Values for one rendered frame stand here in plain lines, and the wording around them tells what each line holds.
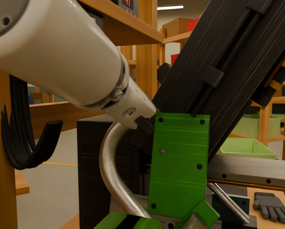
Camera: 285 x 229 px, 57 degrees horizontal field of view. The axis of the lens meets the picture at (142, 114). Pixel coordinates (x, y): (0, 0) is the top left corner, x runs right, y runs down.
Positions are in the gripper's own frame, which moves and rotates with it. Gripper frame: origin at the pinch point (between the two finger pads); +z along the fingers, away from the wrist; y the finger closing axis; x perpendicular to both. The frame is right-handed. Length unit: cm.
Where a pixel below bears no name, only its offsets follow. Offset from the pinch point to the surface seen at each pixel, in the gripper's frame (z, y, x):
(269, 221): 54, -36, -5
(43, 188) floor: 257, 107, 186
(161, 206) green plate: 11.2, -15.0, 9.6
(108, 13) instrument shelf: 8.7, 27.9, -8.0
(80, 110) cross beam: 34.6, 27.9, 19.6
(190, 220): 7.9, -20.1, 5.8
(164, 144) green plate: 10.4, -5.6, 1.3
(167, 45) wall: 798, 444, -141
